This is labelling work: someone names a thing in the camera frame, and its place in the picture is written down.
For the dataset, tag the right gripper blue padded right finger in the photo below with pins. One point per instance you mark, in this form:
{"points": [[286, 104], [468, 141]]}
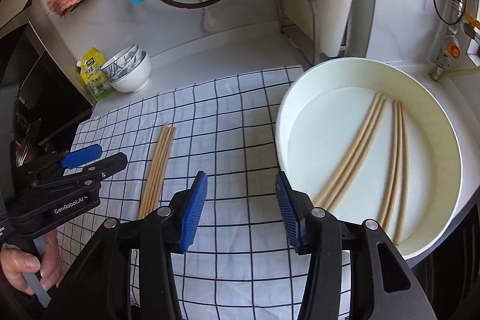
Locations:
{"points": [[295, 206]]}

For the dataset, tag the large white bowl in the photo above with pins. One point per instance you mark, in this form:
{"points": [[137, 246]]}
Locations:
{"points": [[135, 80]]}

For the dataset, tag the wooden chopstick nine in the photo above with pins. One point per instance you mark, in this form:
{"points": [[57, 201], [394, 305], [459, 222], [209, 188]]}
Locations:
{"points": [[155, 162]]}

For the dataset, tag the wooden chopstick ten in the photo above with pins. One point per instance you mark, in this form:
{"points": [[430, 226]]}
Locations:
{"points": [[152, 162]]}

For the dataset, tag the metal rack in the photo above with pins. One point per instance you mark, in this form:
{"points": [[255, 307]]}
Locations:
{"points": [[300, 24]]}

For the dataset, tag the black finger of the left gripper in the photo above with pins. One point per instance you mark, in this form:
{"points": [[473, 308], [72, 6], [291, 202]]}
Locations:
{"points": [[104, 168]]}

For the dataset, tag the wooden chopstick seven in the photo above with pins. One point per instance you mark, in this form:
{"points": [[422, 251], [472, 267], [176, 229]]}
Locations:
{"points": [[159, 178]]}

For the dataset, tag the gas valve with hose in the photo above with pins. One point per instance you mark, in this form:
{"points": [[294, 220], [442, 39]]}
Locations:
{"points": [[456, 20]]}

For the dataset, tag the yellow green seasoning pouch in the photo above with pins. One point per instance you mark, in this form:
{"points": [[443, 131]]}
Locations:
{"points": [[94, 78]]}

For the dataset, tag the wooden chopstick four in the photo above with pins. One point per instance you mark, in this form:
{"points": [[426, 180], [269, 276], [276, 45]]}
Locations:
{"points": [[382, 219]]}

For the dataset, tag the wooden chopstick eight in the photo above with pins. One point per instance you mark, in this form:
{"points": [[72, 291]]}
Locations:
{"points": [[154, 167]]}

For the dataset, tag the person's left hand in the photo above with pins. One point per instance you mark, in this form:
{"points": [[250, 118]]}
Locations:
{"points": [[15, 263]]}

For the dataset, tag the white black grid cloth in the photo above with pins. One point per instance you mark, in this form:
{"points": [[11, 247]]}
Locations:
{"points": [[240, 265]]}

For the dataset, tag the wooden chopstick three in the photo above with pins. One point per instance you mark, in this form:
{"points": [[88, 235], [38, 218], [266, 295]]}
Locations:
{"points": [[365, 158]]}

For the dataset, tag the wooden chopstick one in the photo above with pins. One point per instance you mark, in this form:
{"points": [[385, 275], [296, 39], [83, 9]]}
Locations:
{"points": [[340, 175]]}

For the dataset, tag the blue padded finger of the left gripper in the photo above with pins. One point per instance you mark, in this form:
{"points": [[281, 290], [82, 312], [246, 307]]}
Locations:
{"points": [[72, 160]]}

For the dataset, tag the round white tray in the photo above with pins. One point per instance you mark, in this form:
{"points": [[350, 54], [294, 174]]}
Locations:
{"points": [[320, 116]]}

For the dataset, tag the patterned blue white bowl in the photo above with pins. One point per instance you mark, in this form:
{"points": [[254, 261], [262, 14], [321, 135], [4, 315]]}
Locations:
{"points": [[123, 63]]}

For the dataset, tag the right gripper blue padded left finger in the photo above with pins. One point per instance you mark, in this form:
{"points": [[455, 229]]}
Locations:
{"points": [[191, 210]]}

